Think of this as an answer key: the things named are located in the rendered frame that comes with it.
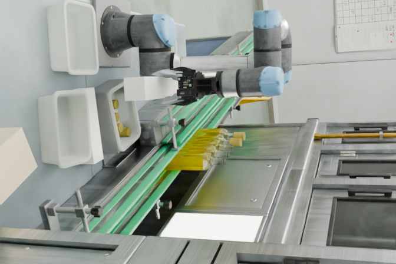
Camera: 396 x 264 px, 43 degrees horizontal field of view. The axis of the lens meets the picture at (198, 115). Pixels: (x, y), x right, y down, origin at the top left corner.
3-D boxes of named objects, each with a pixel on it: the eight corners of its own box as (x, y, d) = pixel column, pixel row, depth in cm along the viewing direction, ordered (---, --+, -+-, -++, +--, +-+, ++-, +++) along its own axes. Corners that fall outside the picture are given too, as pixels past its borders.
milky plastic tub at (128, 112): (99, 154, 175) (121, 154, 172) (85, 92, 168) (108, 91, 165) (121, 135, 191) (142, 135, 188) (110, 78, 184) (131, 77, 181)
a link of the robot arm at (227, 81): (242, 68, 134) (243, 99, 135) (225, 69, 136) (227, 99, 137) (234, 68, 127) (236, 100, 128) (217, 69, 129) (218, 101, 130)
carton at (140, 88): (123, 78, 132) (144, 76, 130) (161, 77, 154) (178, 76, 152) (125, 101, 132) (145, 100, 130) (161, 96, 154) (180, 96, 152)
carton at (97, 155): (78, 164, 163) (93, 164, 161) (67, 91, 159) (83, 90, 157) (88, 158, 169) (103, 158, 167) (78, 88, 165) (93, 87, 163)
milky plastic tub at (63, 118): (34, 170, 145) (59, 170, 142) (28, 92, 143) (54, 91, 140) (69, 159, 161) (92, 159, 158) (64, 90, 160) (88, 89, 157)
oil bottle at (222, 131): (178, 145, 211) (227, 145, 203) (176, 133, 209) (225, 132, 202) (182, 140, 216) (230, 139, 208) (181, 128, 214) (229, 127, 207)
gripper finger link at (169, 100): (146, 101, 137) (175, 89, 134) (155, 99, 143) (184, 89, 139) (149, 111, 137) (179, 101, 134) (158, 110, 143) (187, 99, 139)
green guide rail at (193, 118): (161, 144, 193) (180, 144, 191) (161, 141, 193) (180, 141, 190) (256, 45, 349) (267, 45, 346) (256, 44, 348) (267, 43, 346)
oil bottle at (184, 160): (157, 170, 190) (211, 171, 183) (155, 157, 188) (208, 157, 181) (162, 164, 195) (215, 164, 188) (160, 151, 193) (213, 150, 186)
